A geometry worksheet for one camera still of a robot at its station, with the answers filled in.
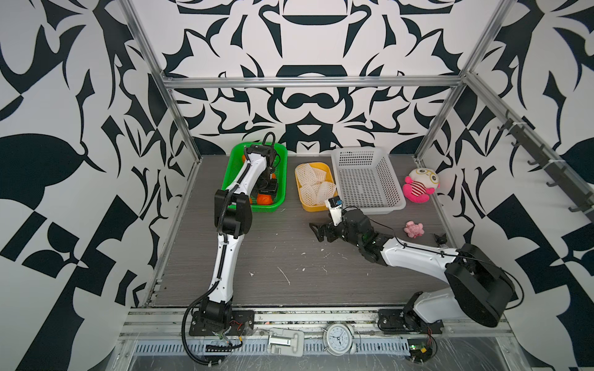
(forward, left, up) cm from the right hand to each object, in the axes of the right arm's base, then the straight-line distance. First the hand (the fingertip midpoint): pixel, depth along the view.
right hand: (318, 216), depth 85 cm
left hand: (+15, +22, -6) cm, 27 cm away
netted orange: (+10, +21, -3) cm, 24 cm away
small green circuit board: (-39, -29, -14) cm, 50 cm away
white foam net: (+22, +4, -3) cm, 23 cm away
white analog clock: (-37, -4, -8) cm, 38 cm away
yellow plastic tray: (+9, +4, -8) cm, 13 cm away
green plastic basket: (+30, +35, -1) cm, 46 cm away
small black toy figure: (-5, -48, -12) cm, 49 cm away
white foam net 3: (+14, -4, -3) cm, 15 cm away
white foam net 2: (+26, -3, -8) cm, 27 cm away
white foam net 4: (+13, +3, -4) cm, 14 cm away
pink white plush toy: (+19, -45, -7) cm, 50 cm away
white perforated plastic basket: (+27, -25, -12) cm, 39 cm away
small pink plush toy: (-1, -37, -10) cm, 39 cm away
